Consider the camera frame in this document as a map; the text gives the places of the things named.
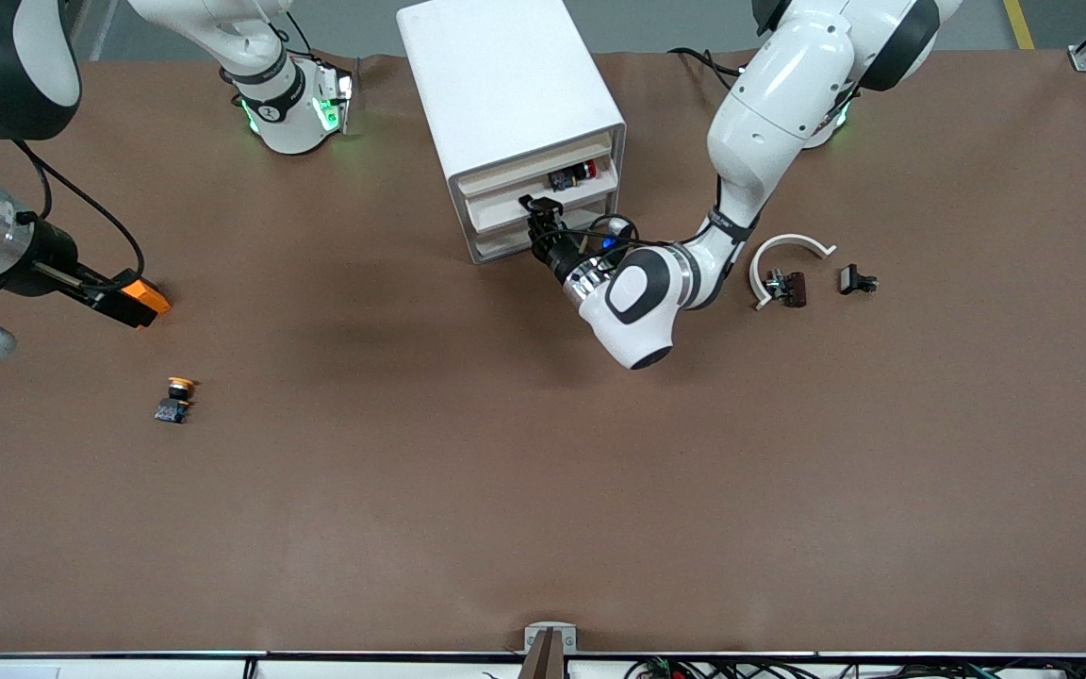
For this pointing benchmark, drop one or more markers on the orange black button box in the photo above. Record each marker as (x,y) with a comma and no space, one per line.
(149,297)

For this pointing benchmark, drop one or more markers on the brown table mat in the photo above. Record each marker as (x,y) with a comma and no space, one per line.
(505,471)

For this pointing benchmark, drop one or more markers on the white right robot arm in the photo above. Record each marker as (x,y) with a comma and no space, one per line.
(288,123)

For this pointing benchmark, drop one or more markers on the red push button switch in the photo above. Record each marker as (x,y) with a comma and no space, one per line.
(583,171)

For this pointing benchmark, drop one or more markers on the yellow push button switch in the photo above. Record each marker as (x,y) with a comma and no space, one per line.
(177,398)

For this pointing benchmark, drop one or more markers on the white table edge rail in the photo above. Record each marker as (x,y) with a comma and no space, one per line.
(128,666)

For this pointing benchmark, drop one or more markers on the chrome valve fitting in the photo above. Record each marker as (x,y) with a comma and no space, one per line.
(775,283)

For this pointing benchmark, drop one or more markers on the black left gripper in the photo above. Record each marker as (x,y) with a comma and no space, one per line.
(559,255)

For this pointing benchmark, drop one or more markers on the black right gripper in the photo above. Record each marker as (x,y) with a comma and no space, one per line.
(51,256)

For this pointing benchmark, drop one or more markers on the brown cylindrical part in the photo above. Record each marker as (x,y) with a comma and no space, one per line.
(797,289)

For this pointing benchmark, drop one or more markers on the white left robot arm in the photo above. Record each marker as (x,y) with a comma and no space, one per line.
(769,104)

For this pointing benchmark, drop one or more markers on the grey metal bracket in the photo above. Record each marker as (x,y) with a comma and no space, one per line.
(551,636)

